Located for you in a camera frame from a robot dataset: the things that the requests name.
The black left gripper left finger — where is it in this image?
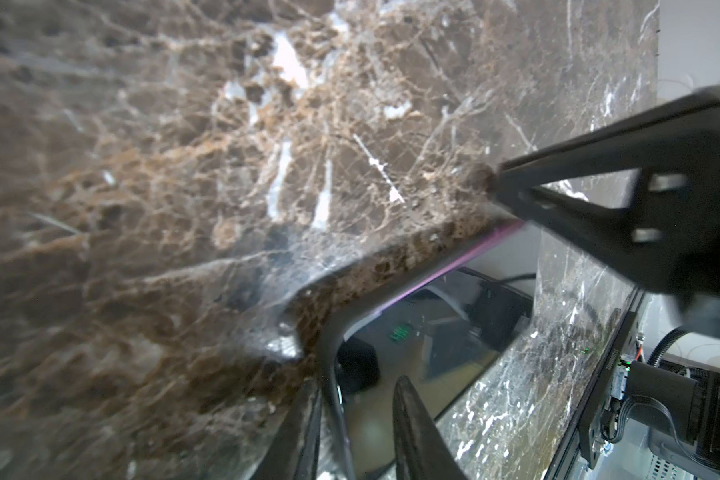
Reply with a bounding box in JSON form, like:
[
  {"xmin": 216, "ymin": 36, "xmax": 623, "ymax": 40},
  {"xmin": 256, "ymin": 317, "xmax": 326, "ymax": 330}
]
[{"xmin": 251, "ymin": 378, "xmax": 322, "ymax": 480}]

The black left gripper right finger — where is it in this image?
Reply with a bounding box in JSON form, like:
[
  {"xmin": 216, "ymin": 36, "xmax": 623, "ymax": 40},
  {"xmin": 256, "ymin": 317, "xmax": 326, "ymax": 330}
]
[{"xmin": 392, "ymin": 376, "xmax": 467, "ymax": 480}]

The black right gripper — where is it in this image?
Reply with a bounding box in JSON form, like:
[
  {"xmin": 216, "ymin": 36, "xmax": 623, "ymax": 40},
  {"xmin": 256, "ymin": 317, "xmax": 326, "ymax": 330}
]
[{"xmin": 495, "ymin": 85, "xmax": 720, "ymax": 340}]

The black phone case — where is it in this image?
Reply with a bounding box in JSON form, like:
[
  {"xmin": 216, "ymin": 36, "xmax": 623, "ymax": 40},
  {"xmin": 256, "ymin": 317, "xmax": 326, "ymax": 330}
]
[{"xmin": 316, "ymin": 218, "xmax": 526, "ymax": 480}]

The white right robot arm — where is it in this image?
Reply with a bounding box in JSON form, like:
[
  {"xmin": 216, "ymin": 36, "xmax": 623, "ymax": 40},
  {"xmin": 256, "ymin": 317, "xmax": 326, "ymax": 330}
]
[{"xmin": 495, "ymin": 85, "xmax": 720, "ymax": 474}]

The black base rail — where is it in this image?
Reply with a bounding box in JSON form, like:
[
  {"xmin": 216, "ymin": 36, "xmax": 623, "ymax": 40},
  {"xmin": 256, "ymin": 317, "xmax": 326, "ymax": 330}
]
[{"xmin": 542, "ymin": 288, "xmax": 645, "ymax": 480}]

